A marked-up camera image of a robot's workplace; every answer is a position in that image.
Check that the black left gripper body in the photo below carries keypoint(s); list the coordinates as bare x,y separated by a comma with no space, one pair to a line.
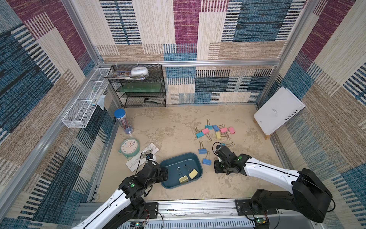
157,177

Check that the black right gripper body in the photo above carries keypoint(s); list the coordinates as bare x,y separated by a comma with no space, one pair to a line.
218,166

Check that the teal binder clip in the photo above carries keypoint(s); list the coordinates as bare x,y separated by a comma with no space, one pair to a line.
229,144
208,125
199,134

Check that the blue binder clip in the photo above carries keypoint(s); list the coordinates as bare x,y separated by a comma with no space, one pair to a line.
217,128
207,160
202,150

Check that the teal plastic storage box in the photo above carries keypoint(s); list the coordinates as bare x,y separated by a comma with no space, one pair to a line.
171,164

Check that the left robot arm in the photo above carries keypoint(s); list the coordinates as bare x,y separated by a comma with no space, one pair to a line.
127,201

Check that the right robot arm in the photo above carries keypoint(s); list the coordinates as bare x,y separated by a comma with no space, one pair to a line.
302,191

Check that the pink binder clip middle far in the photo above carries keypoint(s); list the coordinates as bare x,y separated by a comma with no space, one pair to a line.
224,131

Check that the pink binder clip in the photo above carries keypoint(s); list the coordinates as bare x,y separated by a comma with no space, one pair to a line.
231,130
224,131
206,132

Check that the pink binder clip far right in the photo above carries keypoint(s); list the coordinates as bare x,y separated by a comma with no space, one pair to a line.
231,130

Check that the pink binder clip left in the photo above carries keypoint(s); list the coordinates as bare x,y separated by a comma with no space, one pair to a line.
206,132

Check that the ruler set white package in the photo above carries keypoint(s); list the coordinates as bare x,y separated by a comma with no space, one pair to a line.
135,162

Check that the blue lid pencil tube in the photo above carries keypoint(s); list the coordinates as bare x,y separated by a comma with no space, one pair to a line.
121,117

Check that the black stapler on shelf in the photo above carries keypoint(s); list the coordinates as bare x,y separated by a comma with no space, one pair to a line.
152,101

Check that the white item in basket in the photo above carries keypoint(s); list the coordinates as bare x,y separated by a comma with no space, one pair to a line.
98,100

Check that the magazines on top shelf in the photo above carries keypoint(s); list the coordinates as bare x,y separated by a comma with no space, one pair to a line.
124,75

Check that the white round tape dispenser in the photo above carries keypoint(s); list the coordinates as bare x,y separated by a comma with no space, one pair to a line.
139,71

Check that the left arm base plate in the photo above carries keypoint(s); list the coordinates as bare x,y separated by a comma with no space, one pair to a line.
150,211

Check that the green round wall clock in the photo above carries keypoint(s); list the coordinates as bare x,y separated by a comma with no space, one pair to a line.
129,147

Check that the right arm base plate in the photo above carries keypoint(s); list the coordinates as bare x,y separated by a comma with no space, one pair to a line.
247,207

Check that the white wire wall basket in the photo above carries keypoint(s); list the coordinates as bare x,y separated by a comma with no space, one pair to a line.
81,110

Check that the black wire shelf rack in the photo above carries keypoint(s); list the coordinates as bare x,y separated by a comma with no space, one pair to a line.
132,93

